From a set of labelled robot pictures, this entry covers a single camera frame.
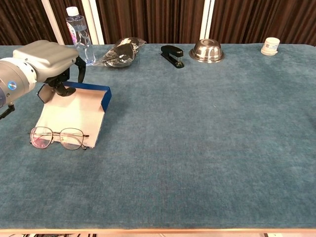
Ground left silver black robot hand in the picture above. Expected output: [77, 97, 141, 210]
[12, 40, 86, 97]

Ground blue printed glasses case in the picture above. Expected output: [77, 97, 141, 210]
[36, 81, 112, 149]

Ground thin-framed eyeglasses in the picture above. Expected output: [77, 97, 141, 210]
[29, 126, 90, 151]

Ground clear plastic water bottle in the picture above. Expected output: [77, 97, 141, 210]
[66, 6, 96, 67]

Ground plastic bag with black contents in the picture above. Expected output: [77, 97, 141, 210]
[95, 37, 147, 69]

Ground dark brown pleated curtain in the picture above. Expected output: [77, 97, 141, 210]
[0, 0, 316, 47]

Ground black stapler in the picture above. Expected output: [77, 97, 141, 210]
[160, 45, 185, 69]

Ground upturned stainless steel bowl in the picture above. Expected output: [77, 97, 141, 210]
[189, 39, 225, 64]

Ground teal blue table cloth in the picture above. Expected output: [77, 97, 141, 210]
[0, 43, 316, 230]

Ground small white jar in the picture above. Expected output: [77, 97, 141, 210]
[260, 37, 281, 56]

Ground white metal frame post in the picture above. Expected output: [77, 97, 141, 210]
[41, 0, 66, 46]
[199, 0, 215, 40]
[81, 0, 105, 45]

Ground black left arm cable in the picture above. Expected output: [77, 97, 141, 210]
[0, 104, 16, 121]

